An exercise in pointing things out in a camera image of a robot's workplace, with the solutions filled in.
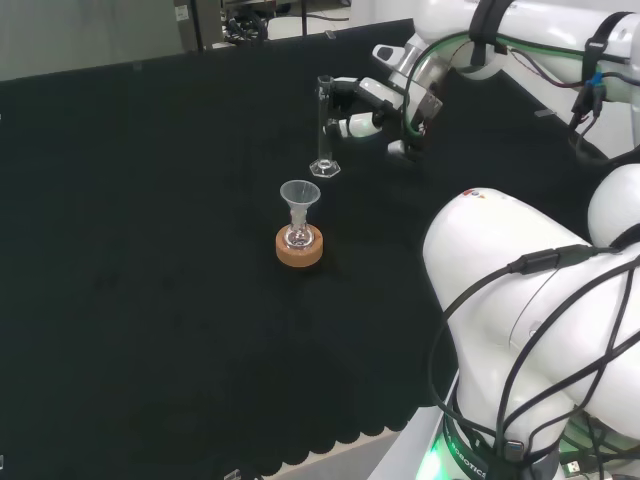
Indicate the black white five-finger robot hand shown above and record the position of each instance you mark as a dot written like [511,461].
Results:
[375,90]

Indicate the clear glass graduated cylinder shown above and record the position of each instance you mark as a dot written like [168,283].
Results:
[324,167]

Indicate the clear plastic funnel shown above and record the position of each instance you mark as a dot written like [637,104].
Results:
[300,192]

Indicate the clear round-bottom flask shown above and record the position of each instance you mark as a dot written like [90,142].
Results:
[298,239]

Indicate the black stand pole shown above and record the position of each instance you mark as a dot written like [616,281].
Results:
[198,25]

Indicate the black bench cloth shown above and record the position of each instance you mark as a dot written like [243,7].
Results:
[150,250]

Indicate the pale board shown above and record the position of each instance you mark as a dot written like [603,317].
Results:
[75,30]

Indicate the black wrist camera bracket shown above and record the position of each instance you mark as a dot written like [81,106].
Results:
[427,107]

